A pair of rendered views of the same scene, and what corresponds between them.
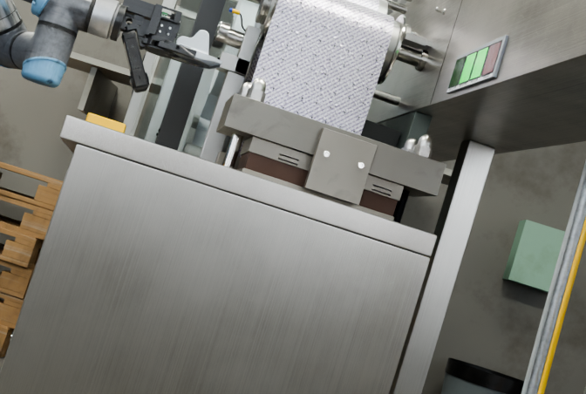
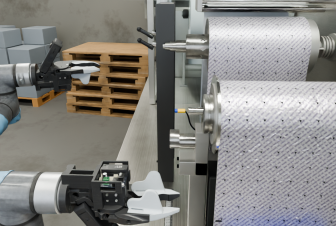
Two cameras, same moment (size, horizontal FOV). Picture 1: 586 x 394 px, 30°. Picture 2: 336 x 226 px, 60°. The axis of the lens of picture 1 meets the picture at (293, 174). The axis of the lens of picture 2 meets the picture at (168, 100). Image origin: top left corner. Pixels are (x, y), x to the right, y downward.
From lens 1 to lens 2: 1.77 m
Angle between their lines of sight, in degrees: 26
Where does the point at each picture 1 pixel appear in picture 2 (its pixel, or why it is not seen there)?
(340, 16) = (297, 121)
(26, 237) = (141, 78)
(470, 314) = not seen: hidden behind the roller
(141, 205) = not seen: outside the picture
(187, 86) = (166, 131)
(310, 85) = (276, 195)
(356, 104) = (329, 198)
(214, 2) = (165, 65)
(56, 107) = (139, 14)
